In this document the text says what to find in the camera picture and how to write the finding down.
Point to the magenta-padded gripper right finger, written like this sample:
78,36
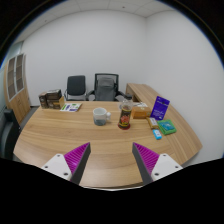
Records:
166,165

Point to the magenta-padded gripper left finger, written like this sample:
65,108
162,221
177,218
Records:
56,165

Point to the clear bottle with black cap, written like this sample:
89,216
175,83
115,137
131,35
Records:
125,115

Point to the small blue and white object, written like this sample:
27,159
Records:
157,134

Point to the green cloth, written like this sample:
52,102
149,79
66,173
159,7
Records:
171,131

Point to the blue card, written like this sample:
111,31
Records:
166,126

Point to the purple package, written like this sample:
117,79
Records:
160,108

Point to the brown cardboard box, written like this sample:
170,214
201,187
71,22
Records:
140,112

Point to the white and green leaflet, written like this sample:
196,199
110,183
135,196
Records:
70,107

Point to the light wooden box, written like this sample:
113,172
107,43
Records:
57,104

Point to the white and grey mug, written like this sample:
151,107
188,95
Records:
100,116

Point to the small brown box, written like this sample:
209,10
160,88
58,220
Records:
42,100

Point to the dark brown box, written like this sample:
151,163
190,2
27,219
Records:
54,95

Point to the wooden cabinet with glass doors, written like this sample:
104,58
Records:
18,100

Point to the wooden side desk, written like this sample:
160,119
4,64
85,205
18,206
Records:
141,91

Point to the black office chair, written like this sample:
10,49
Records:
76,86

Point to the mesh office chair with jacket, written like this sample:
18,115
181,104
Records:
105,88

